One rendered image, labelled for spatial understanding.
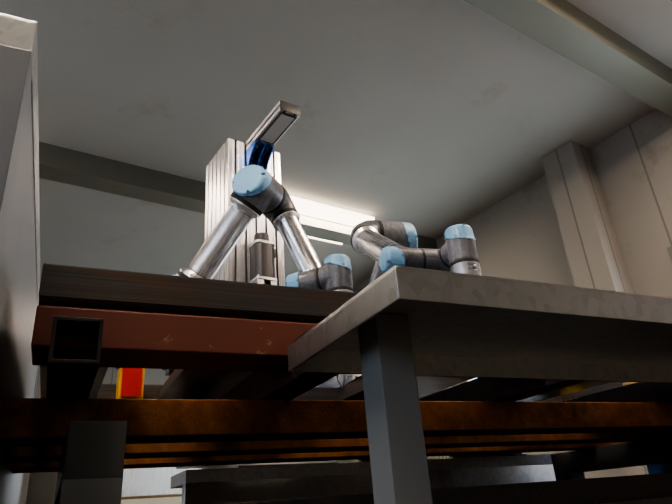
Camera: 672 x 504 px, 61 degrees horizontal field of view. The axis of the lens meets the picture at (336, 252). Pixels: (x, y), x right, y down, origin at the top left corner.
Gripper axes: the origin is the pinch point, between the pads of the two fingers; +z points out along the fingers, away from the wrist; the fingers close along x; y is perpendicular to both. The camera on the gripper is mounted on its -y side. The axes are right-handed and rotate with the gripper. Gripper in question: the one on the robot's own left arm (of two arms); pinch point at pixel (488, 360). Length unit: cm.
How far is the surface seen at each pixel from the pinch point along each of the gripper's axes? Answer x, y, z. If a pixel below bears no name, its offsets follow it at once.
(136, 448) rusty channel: 2, 80, 18
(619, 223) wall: -155, -291, -159
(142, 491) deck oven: -742, -20, -11
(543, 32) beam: -61, -139, -215
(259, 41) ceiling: -143, 7, -233
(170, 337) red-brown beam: 37, 81, 9
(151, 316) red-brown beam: 37, 83, 7
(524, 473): -41, -42, 24
